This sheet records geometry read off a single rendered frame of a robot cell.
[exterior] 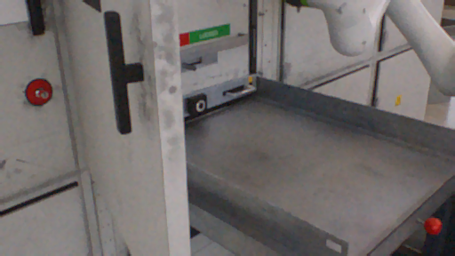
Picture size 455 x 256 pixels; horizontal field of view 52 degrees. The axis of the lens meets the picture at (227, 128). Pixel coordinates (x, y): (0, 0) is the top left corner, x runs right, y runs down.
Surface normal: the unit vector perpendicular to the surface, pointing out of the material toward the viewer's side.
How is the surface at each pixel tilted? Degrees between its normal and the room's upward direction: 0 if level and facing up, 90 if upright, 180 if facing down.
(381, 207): 0
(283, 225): 90
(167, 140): 90
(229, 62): 90
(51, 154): 90
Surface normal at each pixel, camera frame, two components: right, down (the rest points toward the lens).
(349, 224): -0.01, -0.91
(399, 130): -0.71, 0.29
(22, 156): 0.71, 0.28
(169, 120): 0.46, 0.35
